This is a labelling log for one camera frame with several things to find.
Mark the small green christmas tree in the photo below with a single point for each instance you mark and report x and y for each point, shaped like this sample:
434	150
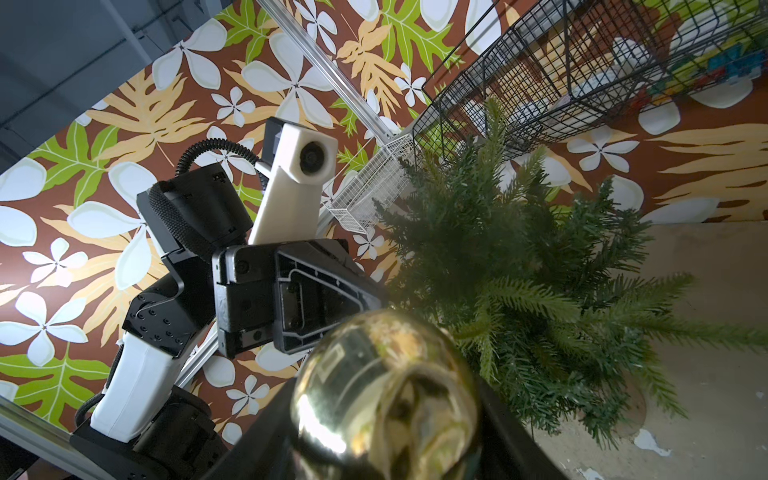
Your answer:
546	303

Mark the white wire basket left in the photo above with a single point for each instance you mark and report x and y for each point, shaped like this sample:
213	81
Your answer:
379	183

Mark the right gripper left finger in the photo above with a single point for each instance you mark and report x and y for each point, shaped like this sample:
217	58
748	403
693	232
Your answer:
265	450

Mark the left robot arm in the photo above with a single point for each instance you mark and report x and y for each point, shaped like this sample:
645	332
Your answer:
143	425

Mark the black wire basket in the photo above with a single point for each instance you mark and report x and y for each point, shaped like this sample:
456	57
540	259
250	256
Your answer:
567	67

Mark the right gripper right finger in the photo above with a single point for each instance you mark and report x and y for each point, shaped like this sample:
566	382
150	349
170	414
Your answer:
508	449

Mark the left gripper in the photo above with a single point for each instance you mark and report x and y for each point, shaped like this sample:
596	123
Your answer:
318	286

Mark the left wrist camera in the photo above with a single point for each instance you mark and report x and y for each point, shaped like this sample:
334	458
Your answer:
302	162

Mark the small gold ornament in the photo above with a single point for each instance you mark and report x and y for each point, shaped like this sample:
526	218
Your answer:
386	396

